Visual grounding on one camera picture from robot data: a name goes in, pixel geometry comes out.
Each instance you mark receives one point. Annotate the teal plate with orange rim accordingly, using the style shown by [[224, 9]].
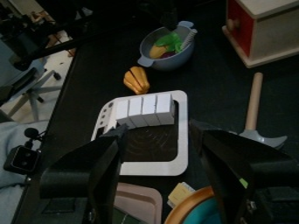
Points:
[[194, 211]]

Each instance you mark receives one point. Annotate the small black camera with microphone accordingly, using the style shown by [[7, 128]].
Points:
[[23, 159]]

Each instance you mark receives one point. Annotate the grey-blue toy pot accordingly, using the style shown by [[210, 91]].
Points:
[[171, 59]]

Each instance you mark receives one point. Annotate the white ridged toy utensil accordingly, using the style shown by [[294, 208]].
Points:
[[187, 38]]

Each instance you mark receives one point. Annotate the white rectangular frame tray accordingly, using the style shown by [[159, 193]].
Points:
[[176, 163]]

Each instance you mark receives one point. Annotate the toy corn with green husk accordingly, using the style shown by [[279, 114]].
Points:
[[166, 43]]

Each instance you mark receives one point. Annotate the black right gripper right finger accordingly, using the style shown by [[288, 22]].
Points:
[[240, 172]]

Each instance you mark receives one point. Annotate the yellow sponge block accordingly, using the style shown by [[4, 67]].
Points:
[[179, 193]]

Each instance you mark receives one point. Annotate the white toy block row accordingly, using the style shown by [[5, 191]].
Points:
[[144, 110]]

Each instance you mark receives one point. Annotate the pink plastic tray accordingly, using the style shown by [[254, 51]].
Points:
[[141, 204]]

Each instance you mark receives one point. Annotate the yellow toy bread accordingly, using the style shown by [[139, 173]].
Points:
[[136, 80]]

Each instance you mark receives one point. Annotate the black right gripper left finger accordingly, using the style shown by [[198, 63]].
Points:
[[97, 172]]

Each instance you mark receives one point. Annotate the purple toy piece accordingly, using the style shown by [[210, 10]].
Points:
[[168, 54]]

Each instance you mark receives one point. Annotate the wooden box with red face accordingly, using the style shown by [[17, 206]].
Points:
[[268, 32]]

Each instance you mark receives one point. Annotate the grey office chair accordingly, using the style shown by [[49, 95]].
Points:
[[27, 84]]

